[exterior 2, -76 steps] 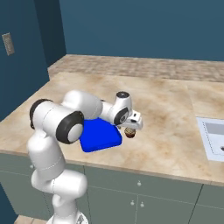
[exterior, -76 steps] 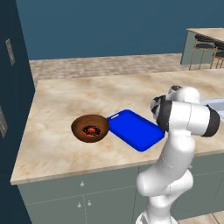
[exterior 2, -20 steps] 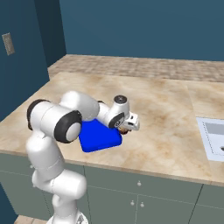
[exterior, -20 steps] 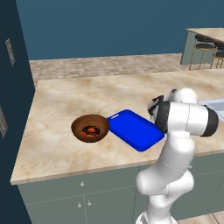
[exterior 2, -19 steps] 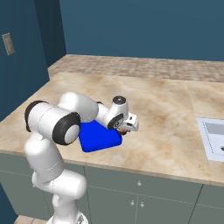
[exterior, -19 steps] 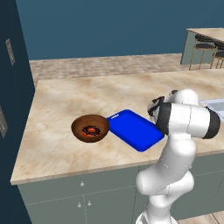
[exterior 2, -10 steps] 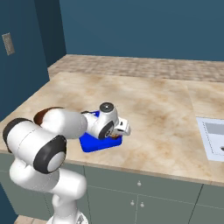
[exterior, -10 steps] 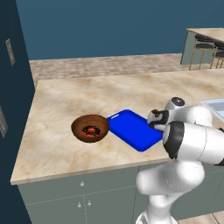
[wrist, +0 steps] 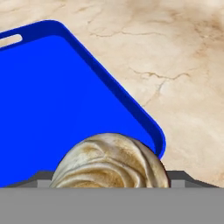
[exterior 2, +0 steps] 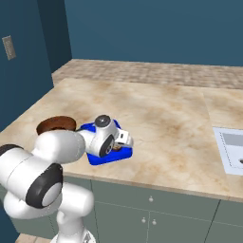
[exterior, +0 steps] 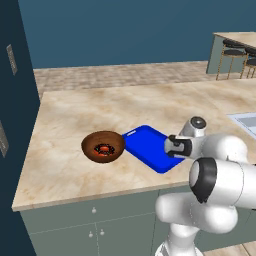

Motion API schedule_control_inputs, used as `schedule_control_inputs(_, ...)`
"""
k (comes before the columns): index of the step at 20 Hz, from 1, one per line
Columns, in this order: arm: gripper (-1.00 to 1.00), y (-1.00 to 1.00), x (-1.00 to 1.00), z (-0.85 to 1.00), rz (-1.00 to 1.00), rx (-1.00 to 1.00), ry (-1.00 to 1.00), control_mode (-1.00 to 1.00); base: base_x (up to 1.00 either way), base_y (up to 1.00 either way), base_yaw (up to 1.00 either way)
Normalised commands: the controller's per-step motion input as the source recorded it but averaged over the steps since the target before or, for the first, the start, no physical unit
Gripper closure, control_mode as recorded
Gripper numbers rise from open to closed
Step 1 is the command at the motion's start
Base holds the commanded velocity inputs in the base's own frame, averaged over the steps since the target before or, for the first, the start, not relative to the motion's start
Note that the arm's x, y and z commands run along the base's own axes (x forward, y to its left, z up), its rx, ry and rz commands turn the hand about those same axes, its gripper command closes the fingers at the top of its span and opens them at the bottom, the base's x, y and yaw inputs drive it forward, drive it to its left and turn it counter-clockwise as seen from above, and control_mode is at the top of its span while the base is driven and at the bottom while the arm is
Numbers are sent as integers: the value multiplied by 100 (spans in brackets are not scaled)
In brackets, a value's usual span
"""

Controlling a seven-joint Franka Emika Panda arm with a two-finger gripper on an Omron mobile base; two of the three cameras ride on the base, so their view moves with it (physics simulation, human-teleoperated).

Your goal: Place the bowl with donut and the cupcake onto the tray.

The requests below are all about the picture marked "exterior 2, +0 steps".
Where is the wide grey drawer front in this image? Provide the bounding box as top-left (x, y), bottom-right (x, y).
top-left (90, 179), bottom-right (222, 223)

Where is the brown bowl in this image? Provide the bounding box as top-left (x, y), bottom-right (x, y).
top-left (35, 115), bottom-right (78, 136)

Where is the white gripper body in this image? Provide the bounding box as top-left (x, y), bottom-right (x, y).
top-left (121, 130), bottom-right (135, 149)

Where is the blue tray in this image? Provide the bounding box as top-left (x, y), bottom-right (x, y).
top-left (77, 119), bottom-right (134, 166)

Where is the grey cupboard door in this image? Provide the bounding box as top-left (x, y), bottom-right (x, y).
top-left (203, 220), bottom-right (243, 243)
top-left (147, 211), bottom-right (217, 243)
top-left (10, 215), bottom-right (60, 241)
top-left (93, 201), bottom-right (151, 243)

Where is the brown donut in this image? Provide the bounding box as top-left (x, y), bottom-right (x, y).
top-left (44, 119), bottom-right (75, 132)

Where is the narrow grey drawer front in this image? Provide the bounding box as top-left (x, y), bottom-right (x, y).
top-left (62, 175), bottom-right (95, 204)
top-left (215, 199), bottom-right (243, 228)

